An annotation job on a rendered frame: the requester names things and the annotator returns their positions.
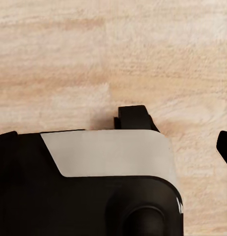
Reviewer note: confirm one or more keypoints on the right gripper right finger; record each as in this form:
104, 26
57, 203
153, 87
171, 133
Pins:
222, 144

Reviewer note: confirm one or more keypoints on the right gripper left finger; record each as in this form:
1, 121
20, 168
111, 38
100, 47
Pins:
9, 148

